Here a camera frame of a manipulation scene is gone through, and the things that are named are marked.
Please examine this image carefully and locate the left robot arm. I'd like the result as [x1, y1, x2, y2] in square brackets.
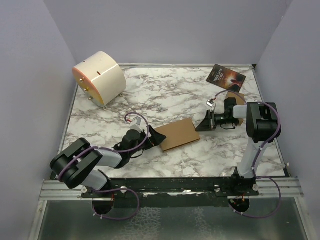
[50, 126, 167, 198]

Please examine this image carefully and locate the brown cardboard box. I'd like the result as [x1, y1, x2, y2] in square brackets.
[155, 118, 201, 153]

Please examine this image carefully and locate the small folded cardboard box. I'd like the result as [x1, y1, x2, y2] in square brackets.
[224, 91, 246, 126]

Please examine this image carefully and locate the dark book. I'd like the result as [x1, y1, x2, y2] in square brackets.
[206, 64, 246, 93]

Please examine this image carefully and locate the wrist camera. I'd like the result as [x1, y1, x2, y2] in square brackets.
[129, 116, 145, 133]
[206, 98, 217, 112]

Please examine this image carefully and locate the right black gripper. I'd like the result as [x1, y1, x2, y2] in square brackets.
[196, 110, 238, 132]

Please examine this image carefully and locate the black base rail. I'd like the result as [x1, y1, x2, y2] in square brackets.
[81, 177, 259, 208]

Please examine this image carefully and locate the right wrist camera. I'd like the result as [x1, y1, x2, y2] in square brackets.
[206, 98, 217, 112]

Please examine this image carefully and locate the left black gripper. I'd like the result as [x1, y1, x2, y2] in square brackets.
[129, 125, 166, 157]

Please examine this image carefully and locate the cream cylindrical drum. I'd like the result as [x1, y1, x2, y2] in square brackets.
[72, 51, 127, 108]

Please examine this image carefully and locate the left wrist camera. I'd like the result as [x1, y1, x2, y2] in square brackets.
[129, 116, 145, 133]

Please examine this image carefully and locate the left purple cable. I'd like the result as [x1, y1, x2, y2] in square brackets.
[57, 112, 151, 221]

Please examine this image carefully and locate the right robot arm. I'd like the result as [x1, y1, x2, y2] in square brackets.
[195, 97, 281, 196]

